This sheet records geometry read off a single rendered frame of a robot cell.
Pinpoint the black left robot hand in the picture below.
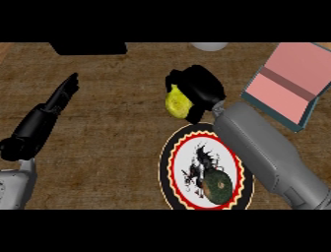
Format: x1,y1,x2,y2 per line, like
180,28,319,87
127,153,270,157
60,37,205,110
0,72,81,162

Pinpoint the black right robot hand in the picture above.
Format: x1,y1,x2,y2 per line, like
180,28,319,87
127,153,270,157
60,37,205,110
164,64,228,125

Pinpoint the yellow pear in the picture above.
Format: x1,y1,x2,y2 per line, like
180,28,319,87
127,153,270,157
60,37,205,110
164,84,195,120

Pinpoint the pink-lined cardboard box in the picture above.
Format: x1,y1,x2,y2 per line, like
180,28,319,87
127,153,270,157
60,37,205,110
239,42,331,133

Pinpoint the patterned round plate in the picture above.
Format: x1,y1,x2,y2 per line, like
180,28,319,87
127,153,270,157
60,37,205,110
158,122,256,211

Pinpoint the pale round object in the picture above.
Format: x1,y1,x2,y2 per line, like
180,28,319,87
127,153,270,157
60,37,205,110
189,42,229,52

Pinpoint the black rectangular appliance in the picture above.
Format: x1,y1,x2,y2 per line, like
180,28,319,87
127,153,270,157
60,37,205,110
48,42,128,56

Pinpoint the round green-brown fruit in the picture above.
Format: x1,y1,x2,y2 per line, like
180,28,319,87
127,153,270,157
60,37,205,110
201,170,233,206

